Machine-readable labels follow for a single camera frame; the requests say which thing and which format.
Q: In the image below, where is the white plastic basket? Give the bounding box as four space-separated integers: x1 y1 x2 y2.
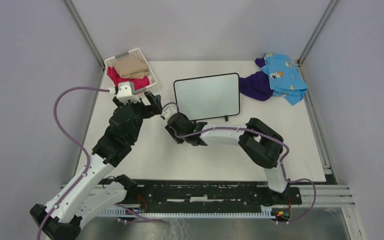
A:
104 48 158 97

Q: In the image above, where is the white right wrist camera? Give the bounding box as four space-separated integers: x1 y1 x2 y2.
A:
160 107 178 121

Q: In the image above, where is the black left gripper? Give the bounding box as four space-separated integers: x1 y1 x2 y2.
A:
113 91 163 143

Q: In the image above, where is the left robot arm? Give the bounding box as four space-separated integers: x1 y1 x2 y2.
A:
30 91 163 240

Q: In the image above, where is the white slotted cable duct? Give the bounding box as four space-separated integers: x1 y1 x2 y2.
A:
98 206 276 220

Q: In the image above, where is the magenta cloth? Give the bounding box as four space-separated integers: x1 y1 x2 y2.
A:
107 67 150 91

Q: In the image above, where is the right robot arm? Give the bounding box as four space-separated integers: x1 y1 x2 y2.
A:
161 112 290 204

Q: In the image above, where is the purple cloth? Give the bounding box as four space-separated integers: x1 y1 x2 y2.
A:
238 70 274 102

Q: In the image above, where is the black framed whiteboard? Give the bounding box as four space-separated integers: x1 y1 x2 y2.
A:
173 72 241 121

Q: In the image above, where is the blue patterned cloth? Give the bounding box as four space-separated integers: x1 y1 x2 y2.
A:
261 52 308 106

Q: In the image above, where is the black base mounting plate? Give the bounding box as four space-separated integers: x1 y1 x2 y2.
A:
92 178 303 215

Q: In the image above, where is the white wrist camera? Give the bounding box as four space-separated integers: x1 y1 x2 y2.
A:
160 107 178 121
116 81 139 104

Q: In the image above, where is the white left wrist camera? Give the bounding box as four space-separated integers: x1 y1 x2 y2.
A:
116 81 139 104

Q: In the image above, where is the beige folded cloth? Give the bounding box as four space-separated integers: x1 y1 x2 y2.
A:
113 55 150 79

